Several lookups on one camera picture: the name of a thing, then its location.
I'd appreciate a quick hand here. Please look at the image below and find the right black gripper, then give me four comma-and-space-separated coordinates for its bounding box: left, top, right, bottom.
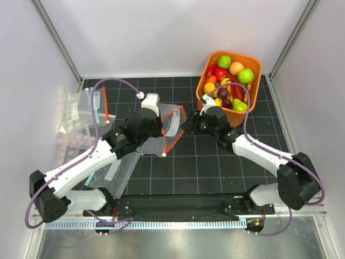
180, 110, 218, 138

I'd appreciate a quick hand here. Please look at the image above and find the orange zipper clear bag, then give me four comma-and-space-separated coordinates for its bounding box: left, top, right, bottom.
137, 104, 187, 158

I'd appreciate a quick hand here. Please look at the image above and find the green apple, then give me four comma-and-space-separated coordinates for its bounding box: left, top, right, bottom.
237, 69, 254, 84
217, 55, 231, 69

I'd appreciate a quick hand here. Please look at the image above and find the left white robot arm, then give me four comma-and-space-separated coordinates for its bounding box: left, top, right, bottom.
28, 107, 163, 223

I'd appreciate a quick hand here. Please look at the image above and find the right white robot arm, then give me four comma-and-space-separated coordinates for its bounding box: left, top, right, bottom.
181, 106, 325, 214

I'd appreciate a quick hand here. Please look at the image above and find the clear bag white label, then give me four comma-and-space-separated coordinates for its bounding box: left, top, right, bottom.
84, 152, 141, 199

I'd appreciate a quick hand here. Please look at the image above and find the green apple top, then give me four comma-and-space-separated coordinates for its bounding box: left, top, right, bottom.
217, 55, 231, 69

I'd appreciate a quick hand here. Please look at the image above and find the black grid mat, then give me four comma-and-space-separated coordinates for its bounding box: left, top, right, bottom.
50, 75, 309, 196

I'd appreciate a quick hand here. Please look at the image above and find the yellow orange fruit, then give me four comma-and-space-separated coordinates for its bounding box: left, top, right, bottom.
203, 83, 215, 94

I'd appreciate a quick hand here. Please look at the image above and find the dark red plum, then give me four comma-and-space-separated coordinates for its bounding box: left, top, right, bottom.
222, 98, 232, 109

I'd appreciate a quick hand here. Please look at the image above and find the dark purple plum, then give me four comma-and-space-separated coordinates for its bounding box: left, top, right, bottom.
217, 87, 229, 100

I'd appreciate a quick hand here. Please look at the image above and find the orange plastic basket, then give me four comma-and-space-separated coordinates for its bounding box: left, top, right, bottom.
196, 51, 262, 127

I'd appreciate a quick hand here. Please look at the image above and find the small orange pumpkin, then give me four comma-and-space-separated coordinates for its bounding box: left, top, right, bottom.
205, 75, 217, 84

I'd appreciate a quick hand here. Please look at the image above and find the green pear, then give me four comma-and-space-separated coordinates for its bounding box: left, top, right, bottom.
232, 99, 248, 112

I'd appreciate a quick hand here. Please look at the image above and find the red chili pepper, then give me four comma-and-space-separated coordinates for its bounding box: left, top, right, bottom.
227, 73, 243, 101

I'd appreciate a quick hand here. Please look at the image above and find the peach fruit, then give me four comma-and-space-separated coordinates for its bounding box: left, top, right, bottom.
229, 62, 245, 76

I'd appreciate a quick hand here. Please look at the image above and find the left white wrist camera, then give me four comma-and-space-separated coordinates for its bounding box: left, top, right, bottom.
136, 92, 160, 117

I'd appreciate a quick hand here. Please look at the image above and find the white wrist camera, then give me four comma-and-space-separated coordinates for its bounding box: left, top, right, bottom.
200, 94, 216, 115
136, 92, 160, 117

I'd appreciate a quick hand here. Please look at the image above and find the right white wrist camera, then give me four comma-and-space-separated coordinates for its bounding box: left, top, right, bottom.
200, 94, 216, 115

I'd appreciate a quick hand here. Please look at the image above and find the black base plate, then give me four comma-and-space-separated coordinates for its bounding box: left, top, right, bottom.
93, 193, 275, 221

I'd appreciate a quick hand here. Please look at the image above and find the slotted cable duct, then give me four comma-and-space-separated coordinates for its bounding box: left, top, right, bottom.
45, 218, 247, 230

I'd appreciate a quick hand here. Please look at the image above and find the aluminium front rail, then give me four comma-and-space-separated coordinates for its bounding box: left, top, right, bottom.
30, 209, 84, 220

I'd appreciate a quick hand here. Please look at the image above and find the left aluminium frame post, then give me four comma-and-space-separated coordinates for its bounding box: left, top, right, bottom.
30, 0, 82, 85

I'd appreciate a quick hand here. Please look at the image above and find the aluminium frame post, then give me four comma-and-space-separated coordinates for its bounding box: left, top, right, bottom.
30, 0, 82, 85
268, 0, 320, 80

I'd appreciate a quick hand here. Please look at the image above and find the right aluminium frame post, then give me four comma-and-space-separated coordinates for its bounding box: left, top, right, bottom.
268, 0, 320, 80

